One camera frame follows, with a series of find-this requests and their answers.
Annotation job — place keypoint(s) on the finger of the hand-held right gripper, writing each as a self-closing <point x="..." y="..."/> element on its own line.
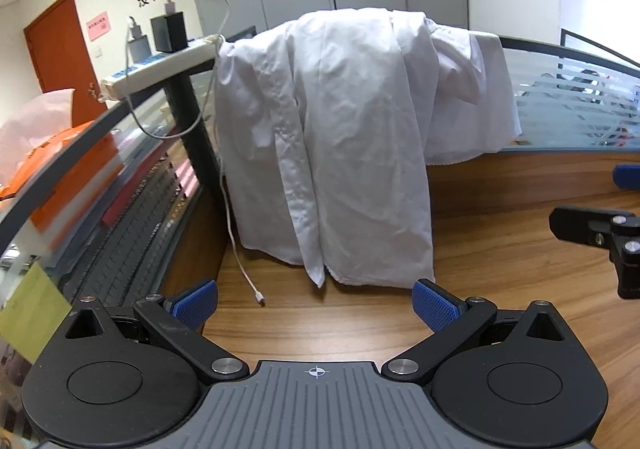
<point x="580" y="224"/>
<point x="629" y="177"/>

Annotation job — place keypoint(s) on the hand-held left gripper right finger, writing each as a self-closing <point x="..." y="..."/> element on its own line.
<point x="436" y="305"/>

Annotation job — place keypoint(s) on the white power strip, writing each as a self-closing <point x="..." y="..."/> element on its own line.
<point x="150" y="71"/>

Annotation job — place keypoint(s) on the black power adapter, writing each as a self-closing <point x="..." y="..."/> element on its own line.
<point x="169" y="31"/>

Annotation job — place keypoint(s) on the pink paper notice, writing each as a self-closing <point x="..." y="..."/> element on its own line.
<point x="98" y="25"/>

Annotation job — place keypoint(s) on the yellow sticky note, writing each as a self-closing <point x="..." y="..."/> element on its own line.
<point x="30" y="314"/>

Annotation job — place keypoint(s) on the orange package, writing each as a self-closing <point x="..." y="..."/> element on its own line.
<point x="65" y="144"/>

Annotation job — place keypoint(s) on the grey power adapter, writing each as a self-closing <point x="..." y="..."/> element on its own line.
<point x="137" y="46"/>

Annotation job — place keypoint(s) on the brown wooden door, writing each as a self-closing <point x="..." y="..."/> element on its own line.
<point x="60" y="49"/>

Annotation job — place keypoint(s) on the black partition post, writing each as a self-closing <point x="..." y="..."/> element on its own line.
<point x="192" y="129"/>

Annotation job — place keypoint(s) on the pink plastic bag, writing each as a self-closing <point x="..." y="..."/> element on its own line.
<point x="35" y="119"/>

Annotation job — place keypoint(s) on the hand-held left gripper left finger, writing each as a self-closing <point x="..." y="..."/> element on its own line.
<point x="196" y="305"/>

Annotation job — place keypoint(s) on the draped white garments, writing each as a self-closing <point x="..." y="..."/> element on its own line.
<point x="350" y="129"/>

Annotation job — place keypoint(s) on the striped glass partition panel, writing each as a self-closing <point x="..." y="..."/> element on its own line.
<point x="150" y="169"/>
<point x="560" y="99"/>

